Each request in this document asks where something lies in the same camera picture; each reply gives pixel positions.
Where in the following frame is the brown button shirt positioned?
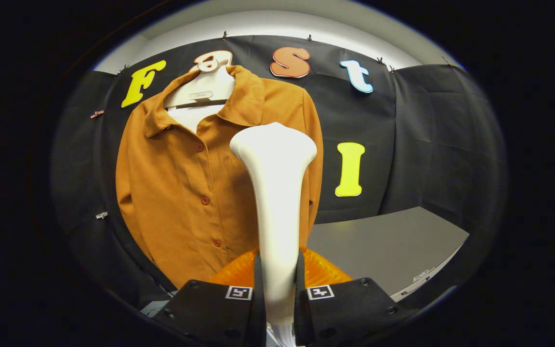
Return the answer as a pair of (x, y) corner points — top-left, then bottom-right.
(115, 65), (324, 290)

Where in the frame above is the black backdrop cloth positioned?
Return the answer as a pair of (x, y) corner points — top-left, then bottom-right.
(51, 35), (508, 309)

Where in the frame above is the row of black clips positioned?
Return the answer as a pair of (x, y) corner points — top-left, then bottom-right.
(116, 31), (454, 75)

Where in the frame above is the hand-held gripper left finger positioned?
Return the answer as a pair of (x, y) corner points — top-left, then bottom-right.
(155, 248), (267, 347)

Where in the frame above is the grey cabinet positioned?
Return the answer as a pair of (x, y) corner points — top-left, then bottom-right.
(306, 206), (470, 302)

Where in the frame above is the cream clothes hanger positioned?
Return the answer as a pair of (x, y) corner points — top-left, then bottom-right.
(163, 51), (236, 109)

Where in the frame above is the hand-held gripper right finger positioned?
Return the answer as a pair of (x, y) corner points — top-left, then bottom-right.
(294, 247), (415, 347)

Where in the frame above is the white garment steamer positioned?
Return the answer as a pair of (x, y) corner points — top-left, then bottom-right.
(229, 122), (317, 347)

